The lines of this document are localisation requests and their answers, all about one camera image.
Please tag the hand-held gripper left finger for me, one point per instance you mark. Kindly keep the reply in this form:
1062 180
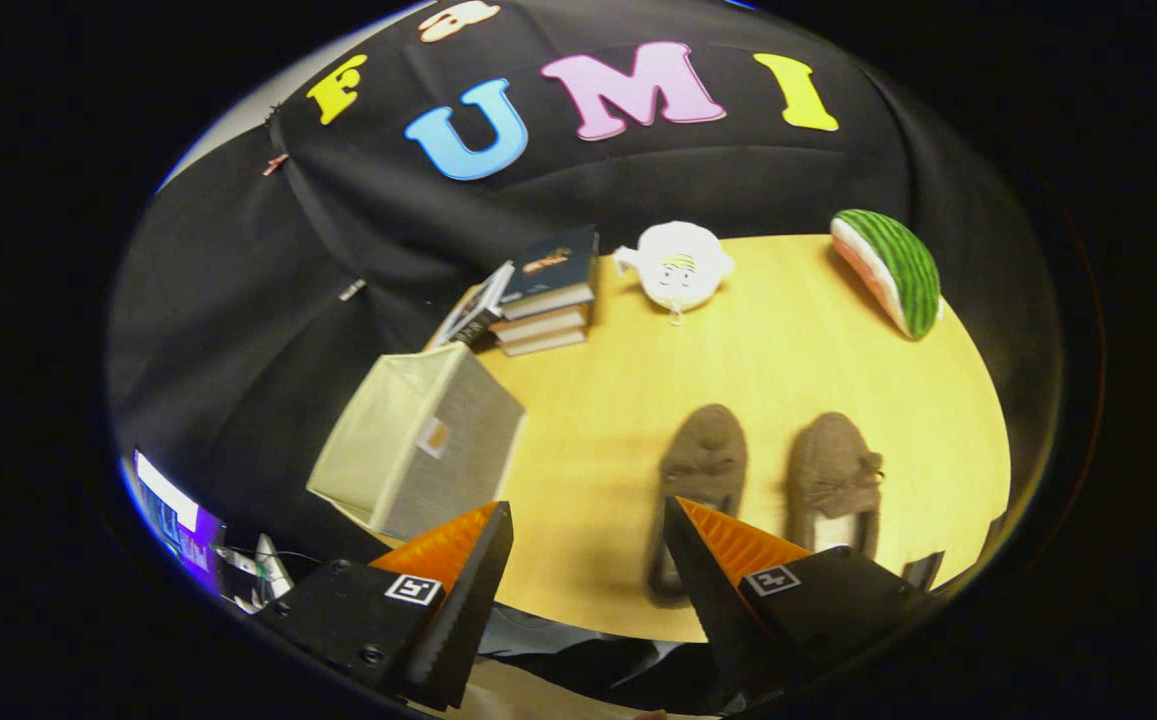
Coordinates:
458 620

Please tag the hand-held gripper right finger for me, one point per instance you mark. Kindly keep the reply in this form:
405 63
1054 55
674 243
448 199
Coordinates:
713 600

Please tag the brown fuzzy shoe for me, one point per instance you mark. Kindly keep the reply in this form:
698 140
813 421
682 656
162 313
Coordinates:
703 460
833 475

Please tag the grey fabric storage box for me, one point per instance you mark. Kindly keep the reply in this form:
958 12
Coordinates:
458 450

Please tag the small white device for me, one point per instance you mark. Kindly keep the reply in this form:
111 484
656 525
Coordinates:
260 570

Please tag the thin book with pale pages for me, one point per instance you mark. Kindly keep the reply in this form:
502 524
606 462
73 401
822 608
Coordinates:
543 343

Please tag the lit computer screen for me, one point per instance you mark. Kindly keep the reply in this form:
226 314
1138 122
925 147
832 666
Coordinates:
173 510

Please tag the thick book with pale pages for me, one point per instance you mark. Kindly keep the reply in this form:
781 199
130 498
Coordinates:
543 325

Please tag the white plush toy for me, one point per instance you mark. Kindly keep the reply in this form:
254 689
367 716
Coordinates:
678 265

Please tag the silver cloth clip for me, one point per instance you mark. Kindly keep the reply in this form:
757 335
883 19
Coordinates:
352 290

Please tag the black backdrop cloth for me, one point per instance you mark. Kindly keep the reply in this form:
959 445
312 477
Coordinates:
238 350

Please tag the dark blue book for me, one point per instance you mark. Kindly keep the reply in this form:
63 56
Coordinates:
553 265

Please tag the watermelon slice plush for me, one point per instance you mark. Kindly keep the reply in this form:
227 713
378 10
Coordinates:
903 265

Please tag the copper cloth clip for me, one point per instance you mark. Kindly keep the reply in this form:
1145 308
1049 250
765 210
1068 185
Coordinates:
275 164

